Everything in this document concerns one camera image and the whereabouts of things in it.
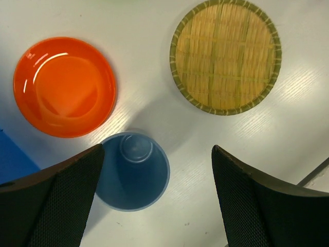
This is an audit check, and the blue plastic cup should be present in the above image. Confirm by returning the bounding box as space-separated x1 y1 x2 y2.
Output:
96 131 170 211

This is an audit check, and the green-rimmed bamboo tray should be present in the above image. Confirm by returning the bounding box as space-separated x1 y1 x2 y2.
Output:
169 1 282 116

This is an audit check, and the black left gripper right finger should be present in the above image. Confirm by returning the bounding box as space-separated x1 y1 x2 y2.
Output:
211 145 328 246

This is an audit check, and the orange plastic plate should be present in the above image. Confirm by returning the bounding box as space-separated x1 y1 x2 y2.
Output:
13 37 117 138

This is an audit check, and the blue plastic bin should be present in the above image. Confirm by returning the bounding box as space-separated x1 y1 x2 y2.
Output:
0 128 40 184

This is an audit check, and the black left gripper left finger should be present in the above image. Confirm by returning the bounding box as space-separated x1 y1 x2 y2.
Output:
1 144 105 246

